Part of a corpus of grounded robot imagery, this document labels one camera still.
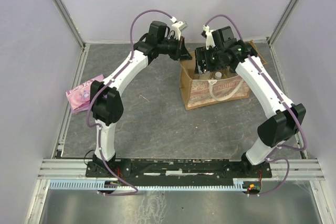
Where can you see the aluminium frame rail front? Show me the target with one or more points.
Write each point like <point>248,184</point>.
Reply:
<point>299,169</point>

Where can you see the pink tissue pack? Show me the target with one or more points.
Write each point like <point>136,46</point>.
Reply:
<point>79,97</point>

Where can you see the round clear bottle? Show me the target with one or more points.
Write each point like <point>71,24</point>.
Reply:
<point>218,75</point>

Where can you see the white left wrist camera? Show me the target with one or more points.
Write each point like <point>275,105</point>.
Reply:
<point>177,27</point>

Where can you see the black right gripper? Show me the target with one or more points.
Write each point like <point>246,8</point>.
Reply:
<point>201,53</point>

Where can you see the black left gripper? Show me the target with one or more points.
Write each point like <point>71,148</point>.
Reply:
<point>181,53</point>

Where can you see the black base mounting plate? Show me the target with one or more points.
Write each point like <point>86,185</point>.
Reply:
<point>130,168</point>

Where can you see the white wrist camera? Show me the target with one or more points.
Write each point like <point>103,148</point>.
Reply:
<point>207,34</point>
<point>177,27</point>

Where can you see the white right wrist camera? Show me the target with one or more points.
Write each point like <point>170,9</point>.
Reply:
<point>207,34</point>

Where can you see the light blue cable duct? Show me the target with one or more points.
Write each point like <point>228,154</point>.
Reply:
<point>193,183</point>

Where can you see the brown canvas tote bag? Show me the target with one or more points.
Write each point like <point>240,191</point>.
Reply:
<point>199,90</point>

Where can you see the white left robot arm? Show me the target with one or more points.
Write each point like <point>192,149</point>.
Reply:
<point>105,96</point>

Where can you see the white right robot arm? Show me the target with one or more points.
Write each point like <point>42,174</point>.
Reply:
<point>284,118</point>

